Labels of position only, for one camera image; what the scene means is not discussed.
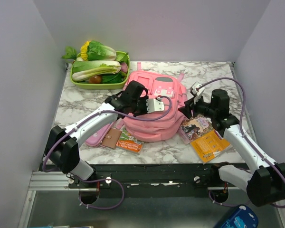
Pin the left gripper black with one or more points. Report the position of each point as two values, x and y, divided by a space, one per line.
144 100

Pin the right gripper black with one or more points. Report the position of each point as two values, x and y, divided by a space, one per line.
190 105

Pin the pink student backpack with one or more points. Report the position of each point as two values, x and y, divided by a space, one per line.
166 127

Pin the brown leather wallet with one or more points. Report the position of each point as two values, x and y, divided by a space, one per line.
111 138

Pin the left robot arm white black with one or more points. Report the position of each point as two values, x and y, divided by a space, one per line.
63 143

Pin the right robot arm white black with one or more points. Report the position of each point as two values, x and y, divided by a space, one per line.
265 182

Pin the illustrated picture book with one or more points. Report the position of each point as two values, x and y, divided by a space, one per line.
194 128

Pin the purple toy vegetable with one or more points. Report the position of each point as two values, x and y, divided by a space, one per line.
124 67

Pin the brown toy mushroom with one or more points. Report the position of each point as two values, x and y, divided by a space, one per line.
95 79

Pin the orange treehouse book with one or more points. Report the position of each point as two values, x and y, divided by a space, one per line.
128 142

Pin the orange yellow booklet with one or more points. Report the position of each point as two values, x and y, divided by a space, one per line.
209 146

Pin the green plastic tray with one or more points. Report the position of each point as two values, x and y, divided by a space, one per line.
109 81

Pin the pink pencil case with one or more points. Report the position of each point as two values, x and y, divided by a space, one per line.
97 137

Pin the upper toy cabbage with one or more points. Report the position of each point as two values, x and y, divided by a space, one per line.
99 51

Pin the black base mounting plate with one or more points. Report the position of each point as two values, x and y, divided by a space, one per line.
160 180

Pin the yellow artificial flower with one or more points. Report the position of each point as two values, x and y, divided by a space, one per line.
83 50

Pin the green artificial leaf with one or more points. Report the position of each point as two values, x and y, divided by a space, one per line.
70 53

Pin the blue pencil case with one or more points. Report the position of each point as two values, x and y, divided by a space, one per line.
240 216

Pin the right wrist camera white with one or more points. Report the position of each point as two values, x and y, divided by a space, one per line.
197 91

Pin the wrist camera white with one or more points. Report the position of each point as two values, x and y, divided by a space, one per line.
154 105
197 91

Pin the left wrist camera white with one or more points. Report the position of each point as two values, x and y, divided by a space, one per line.
154 105

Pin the aluminium rail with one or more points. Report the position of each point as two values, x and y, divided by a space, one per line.
57 181

